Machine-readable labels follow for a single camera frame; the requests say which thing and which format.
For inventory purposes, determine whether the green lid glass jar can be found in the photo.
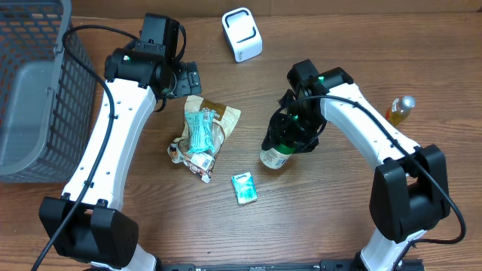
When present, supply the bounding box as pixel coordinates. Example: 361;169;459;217
260;142;295;169

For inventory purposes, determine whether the teal wipes packet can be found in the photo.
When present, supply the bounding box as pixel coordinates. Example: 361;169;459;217
185;111;215;154

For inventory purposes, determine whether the brown Panera snack bag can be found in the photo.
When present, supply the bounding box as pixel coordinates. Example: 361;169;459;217
175;96;241;157

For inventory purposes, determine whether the green white tissue pack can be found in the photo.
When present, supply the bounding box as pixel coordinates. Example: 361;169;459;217
231;172;258;206

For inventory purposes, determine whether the small brown snack packet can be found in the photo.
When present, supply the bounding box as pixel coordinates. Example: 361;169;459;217
167;142;215;183

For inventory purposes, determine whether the yellow drink bottle silver cap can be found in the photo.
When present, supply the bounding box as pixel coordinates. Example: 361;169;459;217
385;96;416;126

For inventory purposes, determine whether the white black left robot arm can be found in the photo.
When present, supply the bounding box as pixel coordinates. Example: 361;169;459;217
39;14;201;270

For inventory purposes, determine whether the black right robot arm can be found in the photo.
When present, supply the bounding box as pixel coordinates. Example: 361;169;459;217
260;59;450;270

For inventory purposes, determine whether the white black barcode scanner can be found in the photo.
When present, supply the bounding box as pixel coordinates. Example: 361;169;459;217
221;7;263;62

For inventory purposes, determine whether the grey plastic mesh basket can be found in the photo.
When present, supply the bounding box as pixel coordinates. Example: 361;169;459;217
1;0;96;183

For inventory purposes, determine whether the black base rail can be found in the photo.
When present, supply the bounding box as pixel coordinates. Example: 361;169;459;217
90;257;426;271

